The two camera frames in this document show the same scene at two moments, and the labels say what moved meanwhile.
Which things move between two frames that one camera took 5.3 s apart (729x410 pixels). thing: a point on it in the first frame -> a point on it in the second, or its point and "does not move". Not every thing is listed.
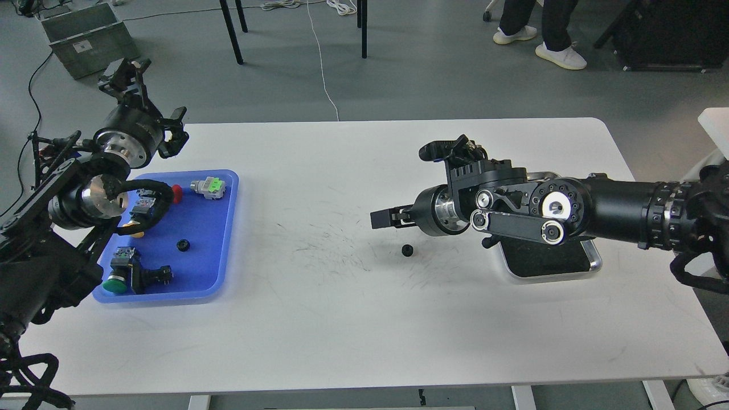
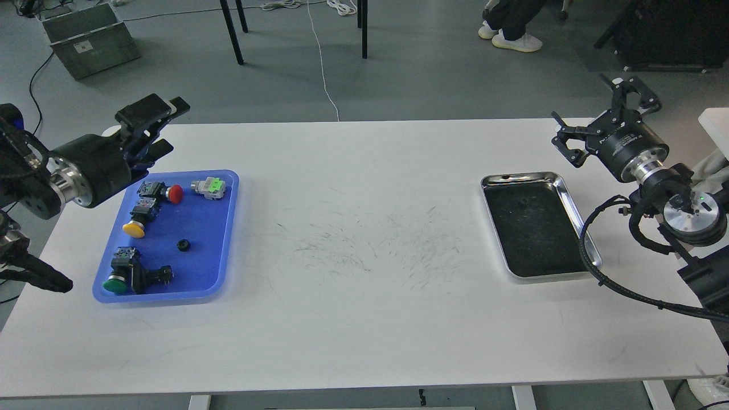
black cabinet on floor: [670, 35] does not move
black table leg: [232, 32] does not move
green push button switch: [117, 282] does not move
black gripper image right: [435, 213] -> [631, 150]
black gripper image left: [135, 128] -> [104, 163]
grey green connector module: [212, 188] does not move
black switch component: [142, 279] does not move
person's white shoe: [569, 58] -> [528, 43]
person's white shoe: [527, 32] -> [485, 31]
